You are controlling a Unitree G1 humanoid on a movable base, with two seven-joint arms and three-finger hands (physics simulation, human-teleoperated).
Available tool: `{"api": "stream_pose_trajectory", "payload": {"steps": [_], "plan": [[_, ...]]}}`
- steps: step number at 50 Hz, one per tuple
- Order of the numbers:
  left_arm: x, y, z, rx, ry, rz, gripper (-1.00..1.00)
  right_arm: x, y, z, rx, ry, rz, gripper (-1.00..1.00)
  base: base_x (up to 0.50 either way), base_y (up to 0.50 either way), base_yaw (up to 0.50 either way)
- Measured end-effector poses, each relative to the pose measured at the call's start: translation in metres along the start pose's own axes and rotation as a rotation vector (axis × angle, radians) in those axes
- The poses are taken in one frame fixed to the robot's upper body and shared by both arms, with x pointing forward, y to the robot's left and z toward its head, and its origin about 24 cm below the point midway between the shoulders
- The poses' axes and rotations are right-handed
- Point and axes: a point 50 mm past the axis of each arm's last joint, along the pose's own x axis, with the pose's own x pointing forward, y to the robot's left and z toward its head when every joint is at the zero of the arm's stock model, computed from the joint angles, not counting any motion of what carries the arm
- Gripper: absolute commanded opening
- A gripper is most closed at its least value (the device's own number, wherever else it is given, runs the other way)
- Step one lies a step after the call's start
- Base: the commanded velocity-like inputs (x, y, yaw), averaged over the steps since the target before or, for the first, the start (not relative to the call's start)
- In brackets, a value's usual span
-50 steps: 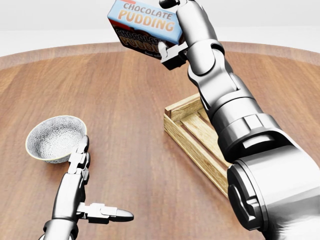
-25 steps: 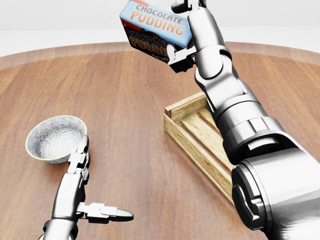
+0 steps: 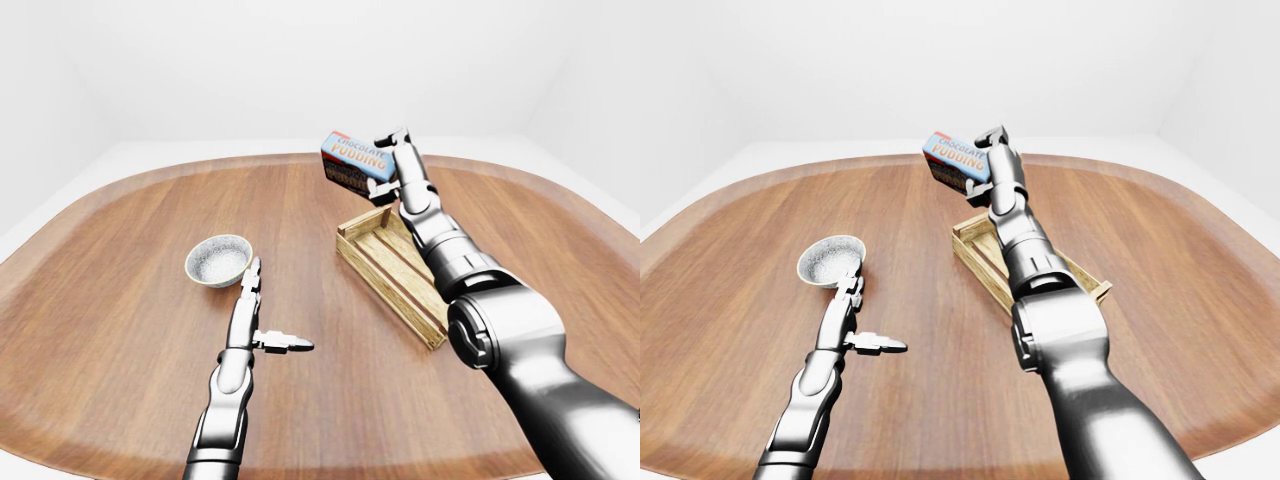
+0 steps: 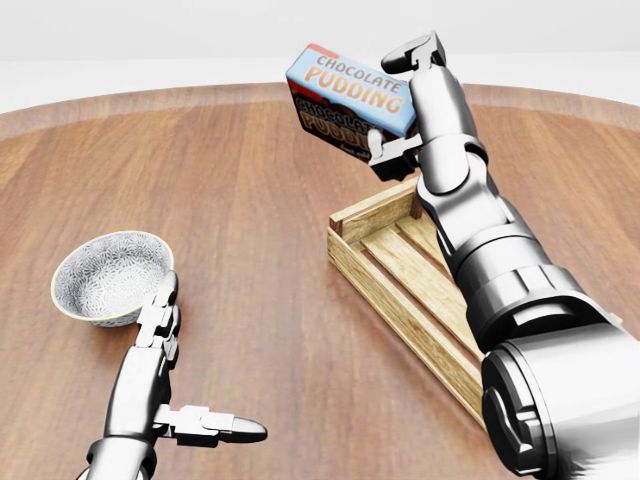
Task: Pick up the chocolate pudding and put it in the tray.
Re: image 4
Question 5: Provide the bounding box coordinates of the chocolate pudding box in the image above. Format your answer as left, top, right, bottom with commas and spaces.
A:
285, 43, 420, 164

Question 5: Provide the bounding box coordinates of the silver robot right hand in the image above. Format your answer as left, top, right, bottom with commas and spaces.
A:
366, 29, 489, 183

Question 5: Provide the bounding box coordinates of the patterned white bowl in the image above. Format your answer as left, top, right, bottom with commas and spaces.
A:
50, 230, 176, 329

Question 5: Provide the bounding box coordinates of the wooden slat tray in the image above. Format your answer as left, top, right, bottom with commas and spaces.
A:
326, 176, 624, 432

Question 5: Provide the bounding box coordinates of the silver robot left hand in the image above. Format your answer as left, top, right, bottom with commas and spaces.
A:
102, 269, 269, 449

